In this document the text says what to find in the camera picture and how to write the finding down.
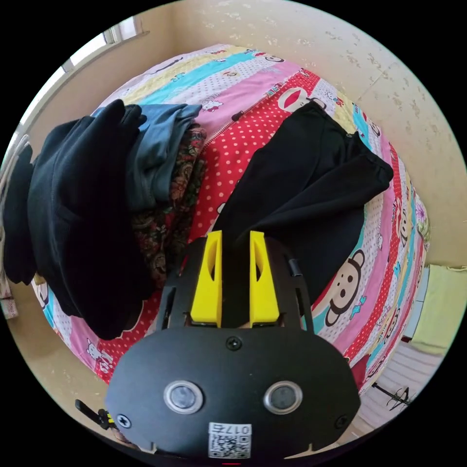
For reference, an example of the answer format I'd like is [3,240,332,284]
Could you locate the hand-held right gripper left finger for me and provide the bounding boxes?
[190,230,224,328]

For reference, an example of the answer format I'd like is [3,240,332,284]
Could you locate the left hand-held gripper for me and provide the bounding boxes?
[74,398,118,432]

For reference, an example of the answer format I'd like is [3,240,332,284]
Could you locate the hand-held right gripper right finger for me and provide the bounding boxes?
[249,230,281,328]

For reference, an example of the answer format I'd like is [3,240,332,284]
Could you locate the black pants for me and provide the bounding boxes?
[213,101,395,305]

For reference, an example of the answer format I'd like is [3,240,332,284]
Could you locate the pile of clothes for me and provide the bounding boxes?
[1,99,208,341]

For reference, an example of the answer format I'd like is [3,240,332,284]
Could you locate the bed with colourful cartoon sheet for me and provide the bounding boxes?
[31,43,432,397]

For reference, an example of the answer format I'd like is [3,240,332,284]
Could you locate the light green cloth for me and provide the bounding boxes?
[411,264,467,357]

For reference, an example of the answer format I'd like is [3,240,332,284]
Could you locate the window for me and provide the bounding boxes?
[11,16,151,146]

